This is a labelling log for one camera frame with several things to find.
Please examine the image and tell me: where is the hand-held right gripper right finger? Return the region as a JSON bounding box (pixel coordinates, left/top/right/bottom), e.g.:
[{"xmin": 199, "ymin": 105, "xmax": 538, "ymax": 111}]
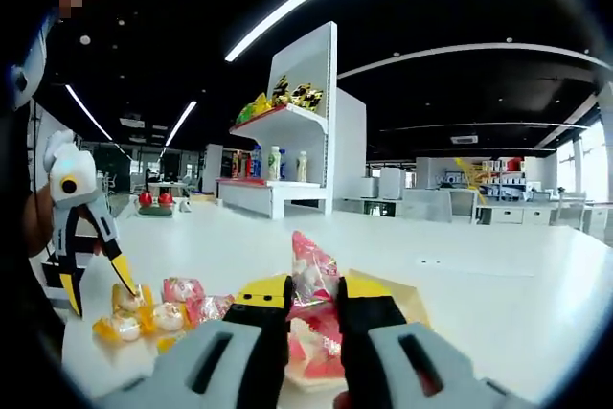
[{"xmin": 334, "ymin": 270, "xmax": 526, "ymax": 409}]

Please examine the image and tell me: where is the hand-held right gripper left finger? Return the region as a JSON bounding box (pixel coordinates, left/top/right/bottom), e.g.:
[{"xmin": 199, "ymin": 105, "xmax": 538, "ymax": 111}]
[{"xmin": 95, "ymin": 274, "xmax": 294, "ymax": 409}]

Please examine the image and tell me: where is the beige hexagonal bowl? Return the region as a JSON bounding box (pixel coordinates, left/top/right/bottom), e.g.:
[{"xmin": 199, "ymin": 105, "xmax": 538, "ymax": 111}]
[{"xmin": 282, "ymin": 267, "xmax": 428, "ymax": 389}]

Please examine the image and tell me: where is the pile of marshmallows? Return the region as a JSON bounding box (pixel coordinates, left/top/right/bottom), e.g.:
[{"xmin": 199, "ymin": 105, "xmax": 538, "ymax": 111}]
[{"xmin": 91, "ymin": 276, "xmax": 237, "ymax": 355}]

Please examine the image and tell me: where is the pink marshmallow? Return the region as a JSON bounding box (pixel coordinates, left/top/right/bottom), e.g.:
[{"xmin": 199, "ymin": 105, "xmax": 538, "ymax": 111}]
[
  {"xmin": 288, "ymin": 230, "xmax": 342, "ymax": 319},
  {"xmin": 285, "ymin": 317, "xmax": 346, "ymax": 380}
]

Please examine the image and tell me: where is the person's left hand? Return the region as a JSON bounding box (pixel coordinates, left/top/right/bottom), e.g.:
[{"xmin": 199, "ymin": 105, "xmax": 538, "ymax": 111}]
[{"xmin": 76, "ymin": 207, "xmax": 105, "ymax": 258}]

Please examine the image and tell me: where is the ceiling strip light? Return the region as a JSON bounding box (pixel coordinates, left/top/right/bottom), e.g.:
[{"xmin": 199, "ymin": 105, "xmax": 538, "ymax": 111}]
[
  {"xmin": 63, "ymin": 83, "xmax": 115, "ymax": 142},
  {"xmin": 164, "ymin": 100, "xmax": 198, "ymax": 148}
]

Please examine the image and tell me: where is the person in black shirt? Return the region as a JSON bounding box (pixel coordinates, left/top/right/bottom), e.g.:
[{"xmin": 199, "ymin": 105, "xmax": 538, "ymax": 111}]
[{"xmin": 0, "ymin": 106, "xmax": 66, "ymax": 381}]

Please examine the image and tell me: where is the white round table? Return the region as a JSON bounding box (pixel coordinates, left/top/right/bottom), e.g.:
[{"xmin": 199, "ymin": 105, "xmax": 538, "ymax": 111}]
[{"xmin": 61, "ymin": 195, "xmax": 613, "ymax": 409}]

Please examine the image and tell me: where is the white worn device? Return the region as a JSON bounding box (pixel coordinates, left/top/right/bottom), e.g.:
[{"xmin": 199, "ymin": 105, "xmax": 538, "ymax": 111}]
[{"xmin": 8, "ymin": 15, "xmax": 55, "ymax": 112}]

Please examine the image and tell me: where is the blue bottle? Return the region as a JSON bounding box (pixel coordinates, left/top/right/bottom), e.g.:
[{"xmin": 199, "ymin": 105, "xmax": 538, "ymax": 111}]
[{"xmin": 249, "ymin": 143, "xmax": 264, "ymax": 179}]

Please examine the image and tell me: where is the green snack packet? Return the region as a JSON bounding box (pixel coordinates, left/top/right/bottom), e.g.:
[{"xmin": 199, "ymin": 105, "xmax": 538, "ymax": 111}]
[{"xmin": 237, "ymin": 102, "xmax": 260, "ymax": 125}]

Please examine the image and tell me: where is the white bottle green label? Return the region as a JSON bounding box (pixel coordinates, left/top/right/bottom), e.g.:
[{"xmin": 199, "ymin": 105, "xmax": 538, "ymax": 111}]
[{"xmin": 266, "ymin": 145, "xmax": 284, "ymax": 183}]

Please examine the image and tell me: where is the white box appliance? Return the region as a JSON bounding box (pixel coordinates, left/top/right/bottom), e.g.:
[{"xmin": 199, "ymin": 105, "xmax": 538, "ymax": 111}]
[{"xmin": 379, "ymin": 168, "xmax": 406, "ymax": 200}]

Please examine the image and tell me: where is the yellow lattice stand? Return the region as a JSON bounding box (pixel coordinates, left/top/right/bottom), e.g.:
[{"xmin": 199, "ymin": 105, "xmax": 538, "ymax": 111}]
[{"xmin": 452, "ymin": 155, "xmax": 488, "ymax": 199}]

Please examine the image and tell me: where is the black yellow snack packet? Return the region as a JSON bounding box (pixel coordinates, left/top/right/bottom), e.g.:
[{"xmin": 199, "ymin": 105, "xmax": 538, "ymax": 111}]
[
  {"xmin": 289, "ymin": 82, "xmax": 326, "ymax": 111},
  {"xmin": 271, "ymin": 74, "xmax": 294, "ymax": 106}
]

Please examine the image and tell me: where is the white display shelf unit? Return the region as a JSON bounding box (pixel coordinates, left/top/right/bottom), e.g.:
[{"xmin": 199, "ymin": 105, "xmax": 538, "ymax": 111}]
[{"xmin": 215, "ymin": 20, "xmax": 369, "ymax": 221}]

